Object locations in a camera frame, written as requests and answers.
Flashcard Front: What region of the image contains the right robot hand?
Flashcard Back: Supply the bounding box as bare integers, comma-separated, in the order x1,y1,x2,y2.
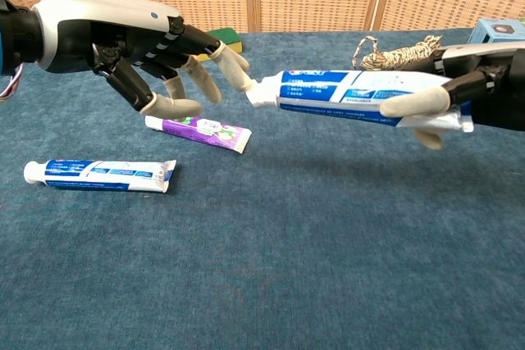
379,41,525,151

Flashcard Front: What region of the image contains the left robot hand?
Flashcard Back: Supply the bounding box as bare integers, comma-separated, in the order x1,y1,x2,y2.
30,0,252,118

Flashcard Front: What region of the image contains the blue white toothpaste tube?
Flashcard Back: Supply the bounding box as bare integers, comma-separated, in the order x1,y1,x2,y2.
245,70,475,134
23,158,177,194

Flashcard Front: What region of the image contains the purple toothpaste tube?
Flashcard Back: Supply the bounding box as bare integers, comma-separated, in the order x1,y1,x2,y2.
144,115,253,155

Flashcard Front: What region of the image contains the light blue cardboard box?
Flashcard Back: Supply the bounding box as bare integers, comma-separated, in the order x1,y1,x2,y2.
471,17,525,44

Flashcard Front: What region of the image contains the green yellow sponge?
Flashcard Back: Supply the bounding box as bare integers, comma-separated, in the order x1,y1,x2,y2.
191,27,244,61

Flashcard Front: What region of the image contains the teal table cloth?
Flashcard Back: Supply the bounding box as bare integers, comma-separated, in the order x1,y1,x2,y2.
0,26,525,350

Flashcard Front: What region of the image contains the beige braided rope bundle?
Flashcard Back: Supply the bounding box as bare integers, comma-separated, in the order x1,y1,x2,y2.
351,34,446,72

